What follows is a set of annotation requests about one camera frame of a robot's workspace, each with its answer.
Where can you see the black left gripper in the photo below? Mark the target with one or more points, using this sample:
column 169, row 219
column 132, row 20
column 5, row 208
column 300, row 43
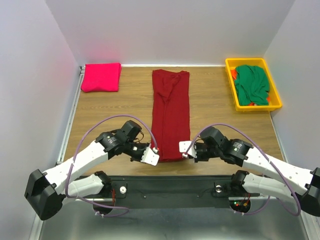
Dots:
column 139, row 158

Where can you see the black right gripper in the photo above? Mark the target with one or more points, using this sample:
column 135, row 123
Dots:
column 198, row 158

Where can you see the dark red t shirt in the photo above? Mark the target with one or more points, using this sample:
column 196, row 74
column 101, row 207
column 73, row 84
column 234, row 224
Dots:
column 170, row 112

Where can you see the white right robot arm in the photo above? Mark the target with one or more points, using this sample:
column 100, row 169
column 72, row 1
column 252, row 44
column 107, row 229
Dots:
column 278, row 178

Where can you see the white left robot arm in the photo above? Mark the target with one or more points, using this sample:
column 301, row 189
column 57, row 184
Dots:
column 47, row 191

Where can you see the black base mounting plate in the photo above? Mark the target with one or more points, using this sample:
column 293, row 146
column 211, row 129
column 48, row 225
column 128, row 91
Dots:
column 170, row 192

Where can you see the yellow plastic bin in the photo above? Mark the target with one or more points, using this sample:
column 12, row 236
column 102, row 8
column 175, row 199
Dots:
column 274, row 101

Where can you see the green t shirt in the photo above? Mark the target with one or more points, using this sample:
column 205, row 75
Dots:
column 251, row 85

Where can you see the folded pink t shirt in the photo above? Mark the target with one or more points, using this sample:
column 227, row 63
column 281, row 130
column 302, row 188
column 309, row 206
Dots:
column 101, row 77

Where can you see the orange t shirt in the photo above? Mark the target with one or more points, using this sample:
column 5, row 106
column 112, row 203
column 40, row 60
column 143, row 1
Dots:
column 233, row 74

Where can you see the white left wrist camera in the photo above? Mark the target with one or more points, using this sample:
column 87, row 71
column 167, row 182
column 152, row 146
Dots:
column 150, row 156

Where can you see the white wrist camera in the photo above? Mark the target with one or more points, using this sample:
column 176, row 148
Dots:
column 187, row 150
column 150, row 156

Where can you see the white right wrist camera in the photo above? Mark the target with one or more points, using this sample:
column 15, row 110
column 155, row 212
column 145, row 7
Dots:
column 187, row 150

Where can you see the aluminium frame rail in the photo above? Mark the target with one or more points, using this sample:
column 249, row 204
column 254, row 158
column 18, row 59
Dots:
column 37, row 227

